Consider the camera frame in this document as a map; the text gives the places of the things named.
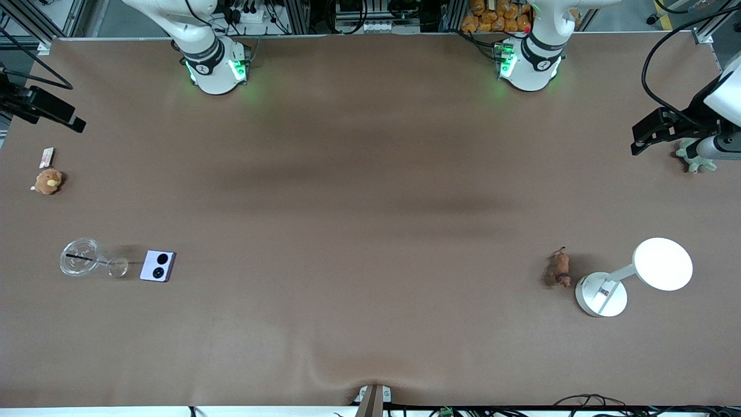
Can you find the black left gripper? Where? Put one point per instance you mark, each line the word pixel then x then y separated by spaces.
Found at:
pixel 693 117

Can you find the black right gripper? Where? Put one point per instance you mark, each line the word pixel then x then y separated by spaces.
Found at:
pixel 16 104

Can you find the brown lion statue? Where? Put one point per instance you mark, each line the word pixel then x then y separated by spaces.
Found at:
pixel 559 267

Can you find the lilac flip phone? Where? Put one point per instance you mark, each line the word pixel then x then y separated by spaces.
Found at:
pixel 157 266

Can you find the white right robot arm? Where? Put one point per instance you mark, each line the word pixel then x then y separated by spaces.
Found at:
pixel 211 63

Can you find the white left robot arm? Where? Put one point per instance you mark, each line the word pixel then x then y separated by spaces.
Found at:
pixel 532 63

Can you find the small printed paper tag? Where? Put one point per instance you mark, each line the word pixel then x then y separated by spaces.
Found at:
pixel 47 157

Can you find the green plush toy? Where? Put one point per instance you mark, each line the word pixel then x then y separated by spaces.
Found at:
pixel 692 162

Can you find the brown plush toy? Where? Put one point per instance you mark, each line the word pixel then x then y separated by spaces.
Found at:
pixel 48 182

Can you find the white round desk lamp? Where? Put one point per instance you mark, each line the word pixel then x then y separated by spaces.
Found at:
pixel 660 266

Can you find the clear plastic cup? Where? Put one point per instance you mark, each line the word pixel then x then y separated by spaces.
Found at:
pixel 81 258

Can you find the black drinking straw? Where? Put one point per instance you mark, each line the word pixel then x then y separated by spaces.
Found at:
pixel 87 259

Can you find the pile of orange plush toys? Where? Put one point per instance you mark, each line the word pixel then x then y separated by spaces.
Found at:
pixel 498 16

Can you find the white power strip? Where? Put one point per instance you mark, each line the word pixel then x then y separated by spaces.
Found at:
pixel 249 14

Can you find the metal table edge clamp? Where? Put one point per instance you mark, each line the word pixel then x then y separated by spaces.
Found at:
pixel 372 399

